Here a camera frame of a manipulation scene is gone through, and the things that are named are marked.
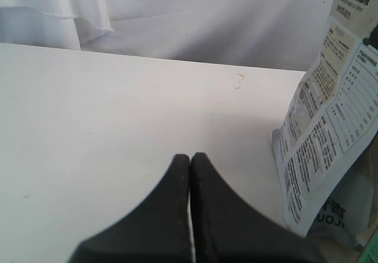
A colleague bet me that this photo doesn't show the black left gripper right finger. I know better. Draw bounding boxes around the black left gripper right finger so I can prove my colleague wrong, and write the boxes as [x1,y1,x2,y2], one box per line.
[190,152,325,262]

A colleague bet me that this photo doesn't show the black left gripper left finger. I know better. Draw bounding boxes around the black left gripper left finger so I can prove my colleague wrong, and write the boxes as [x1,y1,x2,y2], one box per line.
[69,154,192,262]

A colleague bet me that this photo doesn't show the white cat food bag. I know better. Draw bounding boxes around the white cat food bag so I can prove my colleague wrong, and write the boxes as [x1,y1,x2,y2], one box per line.
[308,140,377,248]

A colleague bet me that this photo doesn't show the cream printed food pouch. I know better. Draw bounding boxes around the cream printed food pouch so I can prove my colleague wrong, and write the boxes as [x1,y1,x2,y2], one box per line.
[272,0,377,236]

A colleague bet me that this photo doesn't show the white backdrop curtain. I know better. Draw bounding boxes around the white backdrop curtain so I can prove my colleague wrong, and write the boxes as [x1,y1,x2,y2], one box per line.
[1,0,333,70]

